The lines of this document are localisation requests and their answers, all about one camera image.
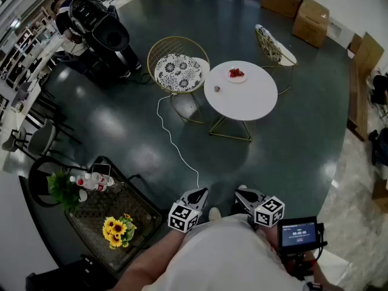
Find black handheld monitor screen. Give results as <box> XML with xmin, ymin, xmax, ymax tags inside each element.
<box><xmin>277</xmin><ymin>216</ymin><xmax>318</xmax><ymax>251</ymax></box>

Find black floor cable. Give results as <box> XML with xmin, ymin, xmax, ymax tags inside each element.
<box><xmin>130</xmin><ymin>73</ymin><xmax>156</xmax><ymax>86</ymax></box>

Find green leafy plant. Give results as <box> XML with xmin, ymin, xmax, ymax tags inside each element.
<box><xmin>46</xmin><ymin>170</ymin><xmax>82</xmax><ymax>213</ymax></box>

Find white floor cable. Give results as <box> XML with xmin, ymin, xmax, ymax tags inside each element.
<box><xmin>156</xmin><ymin>93</ymin><xmax>200</xmax><ymax>189</ymax></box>

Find white office desk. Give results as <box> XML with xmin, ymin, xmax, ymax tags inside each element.
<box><xmin>0</xmin><ymin>77</ymin><xmax>42</xmax><ymax>151</ymax></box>

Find person's right forearm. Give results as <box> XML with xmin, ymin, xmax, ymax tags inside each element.
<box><xmin>263</xmin><ymin>229</ymin><xmax>346</xmax><ymax>291</ymax></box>

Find white plate with strawberries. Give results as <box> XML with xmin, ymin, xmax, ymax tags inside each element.
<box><xmin>226</xmin><ymin>68</ymin><xmax>248</xmax><ymax>84</ymax></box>

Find clear water bottle red cap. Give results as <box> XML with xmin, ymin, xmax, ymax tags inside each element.
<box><xmin>76</xmin><ymin>179</ymin><xmax>109</xmax><ymax>193</ymax></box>

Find cluttered white desk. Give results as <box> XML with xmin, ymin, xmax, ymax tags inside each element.
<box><xmin>0</xmin><ymin>10</ymin><xmax>66</xmax><ymax>84</ymax></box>

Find black bag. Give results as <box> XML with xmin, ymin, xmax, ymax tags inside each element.
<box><xmin>368</xmin><ymin>129</ymin><xmax>388</xmax><ymax>167</ymax></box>
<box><xmin>368</xmin><ymin>74</ymin><xmax>388</xmax><ymax>115</ymax></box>

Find grey shell chair black legs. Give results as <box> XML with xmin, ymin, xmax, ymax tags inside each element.
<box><xmin>1</xmin><ymin>127</ymin><xmax>31</xmax><ymax>154</ymax></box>
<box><xmin>27</xmin><ymin>118</ymin><xmax>82</xmax><ymax>166</ymax></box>

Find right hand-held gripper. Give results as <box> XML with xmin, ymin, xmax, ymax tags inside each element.
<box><xmin>235</xmin><ymin>188</ymin><xmax>286</xmax><ymax>232</ymax></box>

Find white round table gold legs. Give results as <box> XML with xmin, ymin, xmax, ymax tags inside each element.
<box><xmin>203</xmin><ymin>60</ymin><xmax>279</xmax><ymax>142</ymax></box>

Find white-edged phone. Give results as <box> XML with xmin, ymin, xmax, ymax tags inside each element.
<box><xmin>90</xmin><ymin>162</ymin><xmax>112</xmax><ymax>175</ymax></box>

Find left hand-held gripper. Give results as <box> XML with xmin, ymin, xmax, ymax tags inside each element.
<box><xmin>168</xmin><ymin>187</ymin><xmax>209</xmax><ymax>233</ymax></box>

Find black round-back chair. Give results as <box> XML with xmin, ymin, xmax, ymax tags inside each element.
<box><xmin>27</xmin><ymin>156</ymin><xmax>79</xmax><ymax>208</ymax></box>

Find yellow sunflower bouquet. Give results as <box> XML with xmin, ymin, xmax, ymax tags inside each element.
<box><xmin>102</xmin><ymin>213</ymin><xmax>138</xmax><ymax>250</ymax></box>

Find person's left forearm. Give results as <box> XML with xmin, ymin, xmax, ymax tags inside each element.
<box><xmin>112</xmin><ymin>227</ymin><xmax>186</xmax><ymax>291</ymax></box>

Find large black hooded equipment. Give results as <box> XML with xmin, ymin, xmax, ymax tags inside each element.
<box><xmin>69</xmin><ymin>0</ymin><xmax>130</xmax><ymax>54</ymax></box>

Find black monitor screen device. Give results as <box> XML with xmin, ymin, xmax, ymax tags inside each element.
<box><xmin>278</xmin><ymin>222</ymin><xmax>328</xmax><ymax>281</ymax></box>

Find gold wire chair white seat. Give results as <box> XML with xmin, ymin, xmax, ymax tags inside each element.
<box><xmin>254</xmin><ymin>24</ymin><xmax>298</xmax><ymax>96</ymax></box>
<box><xmin>147</xmin><ymin>36</ymin><xmax>211</xmax><ymax>124</ymax></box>

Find person's white shirt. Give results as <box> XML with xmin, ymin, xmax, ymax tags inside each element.
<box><xmin>142</xmin><ymin>215</ymin><xmax>307</xmax><ymax>291</ymax></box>

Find round black-white floral cushion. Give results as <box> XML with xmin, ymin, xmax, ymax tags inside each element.
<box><xmin>255</xmin><ymin>24</ymin><xmax>284</xmax><ymax>63</ymax></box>
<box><xmin>154</xmin><ymin>53</ymin><xmax>203</xmax><ymax>91</ymax></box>

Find brown wooden bench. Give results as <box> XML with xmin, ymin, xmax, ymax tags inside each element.
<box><xmin>346</xmin><ymin>58</ymin><xmax>370</xmax><ymax>142</ymax></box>

